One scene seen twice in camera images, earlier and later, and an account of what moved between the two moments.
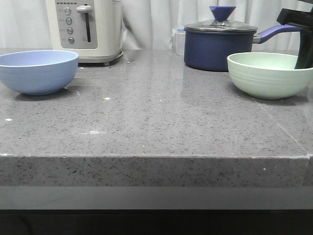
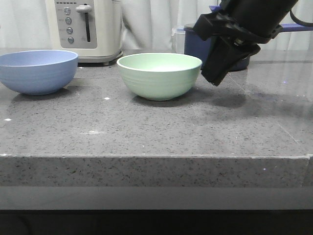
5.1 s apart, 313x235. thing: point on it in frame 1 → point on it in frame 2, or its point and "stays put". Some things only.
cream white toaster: x=92 y=29 stays put
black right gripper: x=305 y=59 → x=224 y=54
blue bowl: x=38 y=72 stays put
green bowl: x=268 y=76 → x=159 y=76
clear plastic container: x=178 y=40 stays put
